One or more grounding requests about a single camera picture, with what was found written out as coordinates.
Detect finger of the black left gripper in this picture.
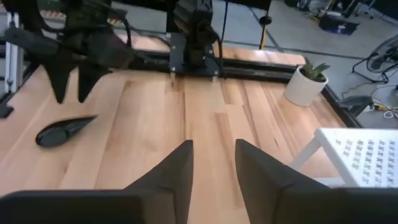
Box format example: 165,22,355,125
43,51,78,103
78,67,111,103

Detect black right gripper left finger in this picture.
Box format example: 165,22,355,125
124,139,194,224

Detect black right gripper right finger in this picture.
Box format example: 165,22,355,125
235,139,330,224

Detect small black leaf-shaped plate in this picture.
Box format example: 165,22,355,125
35,114,99,149

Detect white round plant pot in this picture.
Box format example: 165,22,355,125
283,65,330,108

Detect white perforated metal shelf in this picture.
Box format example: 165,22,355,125
287,127,398,189

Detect green succulent plant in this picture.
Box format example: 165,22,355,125
299,57,331,82

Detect grey plastic object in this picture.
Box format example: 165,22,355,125
338,95,374,118

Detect yellow pole with black knob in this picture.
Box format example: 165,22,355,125
259,15,274,51

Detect dark blue box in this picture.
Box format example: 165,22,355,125
318,14,361,36

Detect black floor fan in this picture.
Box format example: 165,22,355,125
352,33,398,84

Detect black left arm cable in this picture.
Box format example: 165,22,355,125
113,12,133,50

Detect silver aluminium frame post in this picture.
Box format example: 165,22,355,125
3,12,25,94

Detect black table edge rail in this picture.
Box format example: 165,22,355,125
129,55,364,129

